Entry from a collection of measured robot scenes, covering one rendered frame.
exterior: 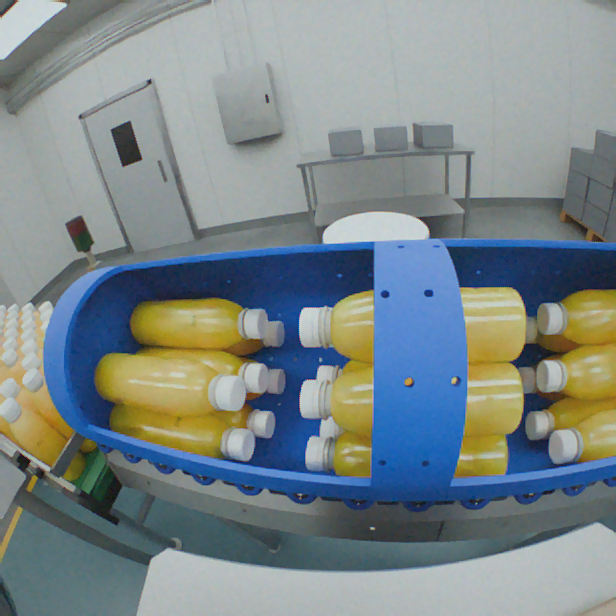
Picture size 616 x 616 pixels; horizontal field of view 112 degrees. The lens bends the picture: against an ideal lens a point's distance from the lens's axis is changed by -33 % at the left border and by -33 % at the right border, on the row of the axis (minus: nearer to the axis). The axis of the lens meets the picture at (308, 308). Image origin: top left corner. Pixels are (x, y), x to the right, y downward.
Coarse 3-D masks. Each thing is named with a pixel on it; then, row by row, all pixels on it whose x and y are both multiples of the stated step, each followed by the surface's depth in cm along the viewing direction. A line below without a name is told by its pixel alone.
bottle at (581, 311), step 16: (560, 304) 29; (576, 304) 28; (592, 304) 26; (608, 304) 26; (576, 320) 27; (592, 320) 26; (608, 320) 25; (576, 336) 28; (592, 336) 27; (608, 336) 26
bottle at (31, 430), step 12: (24, 408) 38; (12, 420) 34; (24, 420) 36; (36, 420) 39; (12, 432) 35; (24, 432) 36; (36, 432) 38; (48, 432) 40; (24, 444) 36; (36, 444) 37; (48, 444) 39; (60, 444) 42; (36, 456) 38; (48, 456) 39; (84, 456) 48; (72, 468) 44; (84, 468) 46; (72, 480) 44
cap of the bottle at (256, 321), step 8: (248, 312) 39; (256, 312) 38; (264, 312) 40; (248, 320) 38; (256, 320) 38; (264, 320) 40; (248, 328) 38; (256, 328) 38; (264, 328) 40; (248, 336) 39; (256, 336) 39; (264, 336) 40
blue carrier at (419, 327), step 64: (192, 256) 35; (256, 256) 36; (320, 256) 37; (384, 256) 25; (448, 256) 24; (512, 256) 33; (576, 256) 30; (64, 320) 30; (128, 320) 46; (384, 320) 21; (448, 320) 20; (64, 384) 28; (384, 384) 20; (448, 384) 19; (128, 448) 30; (256, 448) 41; (384, 448) 20; (448, 448) 19; (512, 448) 33
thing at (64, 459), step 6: (72, 438) 44; (78, 438) 46; (84, 438) 47; (66, 444) 43; (72, 444) 44; (78, 444) 45; (66, 450) 42; (72, 450) 44; (60, 456) 41; (66, 456) 42; (72, 456) 43; (54, 462) 40; (60, 462) 40; (66, 462) 42; (54, 468) 39; (60, 468) 40; (66, 468) 41; (60, 474) 40
